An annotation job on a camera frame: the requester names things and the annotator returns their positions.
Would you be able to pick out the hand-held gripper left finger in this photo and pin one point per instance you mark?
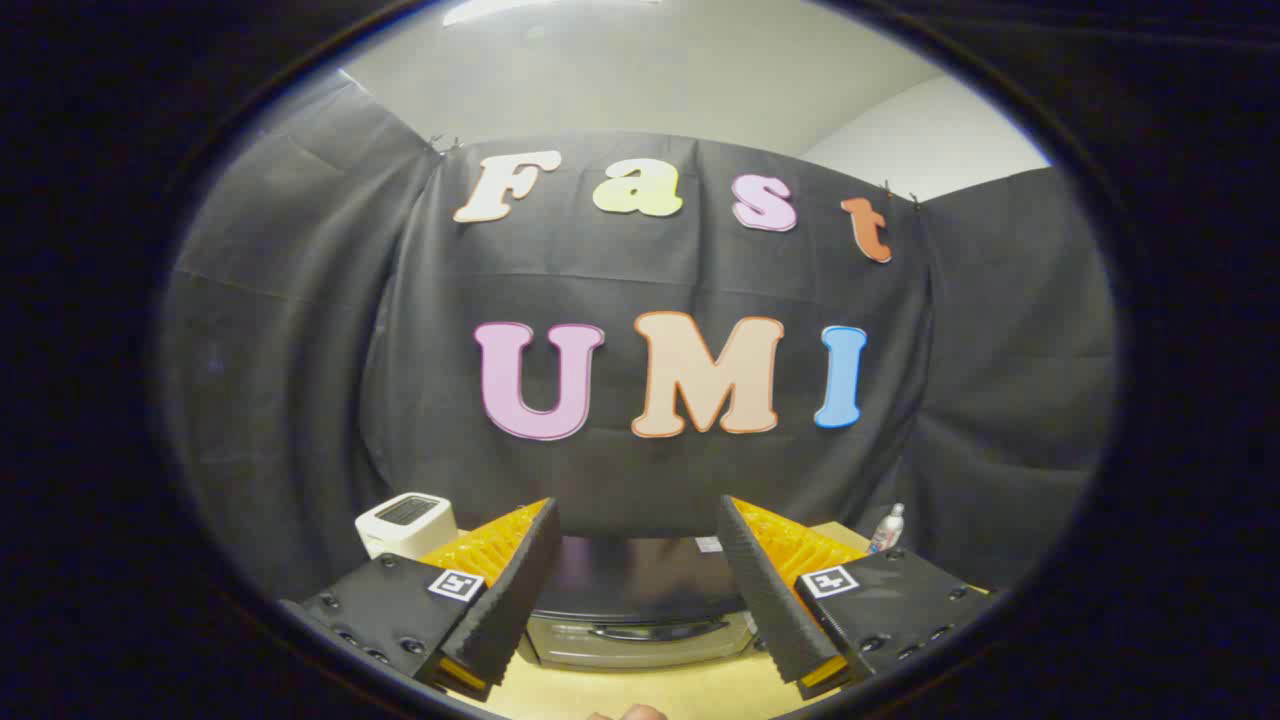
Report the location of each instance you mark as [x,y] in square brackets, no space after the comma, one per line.
[505,600]

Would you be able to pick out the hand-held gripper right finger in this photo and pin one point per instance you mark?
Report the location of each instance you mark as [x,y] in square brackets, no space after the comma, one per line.
[765,590]

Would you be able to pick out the black toaster oven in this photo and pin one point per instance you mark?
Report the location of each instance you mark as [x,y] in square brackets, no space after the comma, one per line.
[640,590]

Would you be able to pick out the white bread toaster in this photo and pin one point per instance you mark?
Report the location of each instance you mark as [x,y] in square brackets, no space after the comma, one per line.
[405,525]

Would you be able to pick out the white pink bottle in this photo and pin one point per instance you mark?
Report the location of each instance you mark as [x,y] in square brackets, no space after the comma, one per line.
[886,530]

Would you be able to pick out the black backdrop cloth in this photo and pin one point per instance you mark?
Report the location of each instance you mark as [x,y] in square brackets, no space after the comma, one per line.
[640,270]

